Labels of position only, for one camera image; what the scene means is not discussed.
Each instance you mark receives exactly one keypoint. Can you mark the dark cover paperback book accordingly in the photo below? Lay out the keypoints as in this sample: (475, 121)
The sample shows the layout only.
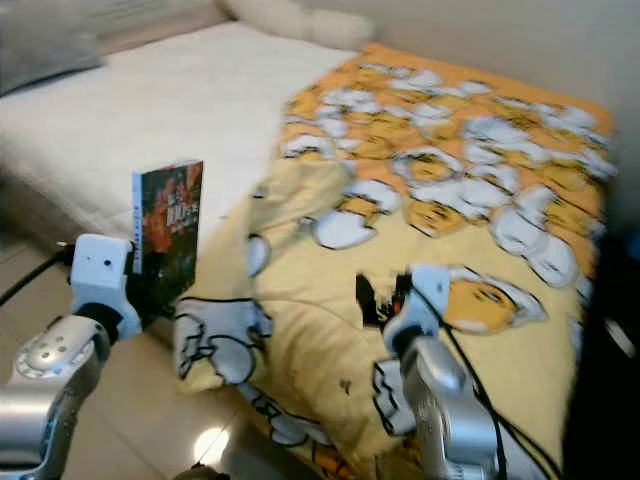
(170, 230)

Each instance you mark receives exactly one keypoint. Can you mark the cream long bolster pillow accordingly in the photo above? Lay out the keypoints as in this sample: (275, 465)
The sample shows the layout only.
(290, 22)

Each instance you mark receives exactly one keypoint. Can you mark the white quilted mattress pad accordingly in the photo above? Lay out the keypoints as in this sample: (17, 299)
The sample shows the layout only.
(190, 110)

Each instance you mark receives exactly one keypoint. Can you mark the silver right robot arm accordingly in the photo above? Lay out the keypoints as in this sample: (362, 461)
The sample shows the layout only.
(450, 420)

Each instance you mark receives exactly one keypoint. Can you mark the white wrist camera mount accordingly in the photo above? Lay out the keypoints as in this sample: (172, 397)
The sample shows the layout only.
(422, 300)
(105, 280)

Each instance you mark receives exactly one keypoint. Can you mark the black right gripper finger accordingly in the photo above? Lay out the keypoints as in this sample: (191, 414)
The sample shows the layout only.
(368, 298)
(398, 285)

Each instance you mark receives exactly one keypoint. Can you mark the dark robot foot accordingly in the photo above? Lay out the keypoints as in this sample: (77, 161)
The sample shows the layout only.
(202, 473)

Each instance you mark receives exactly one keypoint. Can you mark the yellow cartoon print blanket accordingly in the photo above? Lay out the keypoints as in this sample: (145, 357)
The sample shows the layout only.
(440, 190)

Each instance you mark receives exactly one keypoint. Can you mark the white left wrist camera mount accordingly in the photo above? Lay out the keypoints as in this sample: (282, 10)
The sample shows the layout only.
(105, 280)

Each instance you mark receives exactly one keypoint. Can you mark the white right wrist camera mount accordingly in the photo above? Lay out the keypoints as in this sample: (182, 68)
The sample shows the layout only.
(422, 300)

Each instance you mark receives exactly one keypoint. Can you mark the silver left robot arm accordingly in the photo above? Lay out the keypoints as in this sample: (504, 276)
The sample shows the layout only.
(45, 400)

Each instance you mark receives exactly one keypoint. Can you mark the grey quilted mattress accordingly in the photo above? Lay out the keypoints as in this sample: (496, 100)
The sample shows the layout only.
(50, 215)

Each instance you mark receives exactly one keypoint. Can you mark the grey embroidered pillow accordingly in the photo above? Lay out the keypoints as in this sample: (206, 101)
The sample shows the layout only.
(45, 55)

